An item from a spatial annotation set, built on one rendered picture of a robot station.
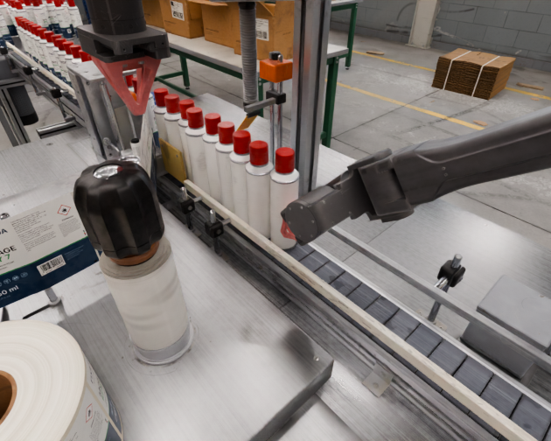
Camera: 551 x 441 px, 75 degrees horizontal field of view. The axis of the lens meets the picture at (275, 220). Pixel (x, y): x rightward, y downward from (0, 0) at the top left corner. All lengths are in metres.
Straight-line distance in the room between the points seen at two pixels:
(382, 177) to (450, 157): 0.09
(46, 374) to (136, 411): 0.15
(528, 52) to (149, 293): 5.86
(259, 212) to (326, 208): 0.26
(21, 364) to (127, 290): 0.12
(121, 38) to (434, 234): 0.72
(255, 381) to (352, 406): 0.15
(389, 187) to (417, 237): 0.44
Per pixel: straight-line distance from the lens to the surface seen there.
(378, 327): 0.57
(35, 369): 0.46
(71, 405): 0.42
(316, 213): 0.44
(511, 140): 0.38
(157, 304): 0.49
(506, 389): 0.63
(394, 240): 0.85
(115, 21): 0.47
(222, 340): 0.59
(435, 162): 0.41
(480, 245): 0.92
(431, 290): 0.58
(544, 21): 5.99
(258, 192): 0.66
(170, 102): 0.87
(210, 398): 0.55
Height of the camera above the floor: 1.37
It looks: 39 degrees down
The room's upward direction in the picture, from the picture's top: straight up
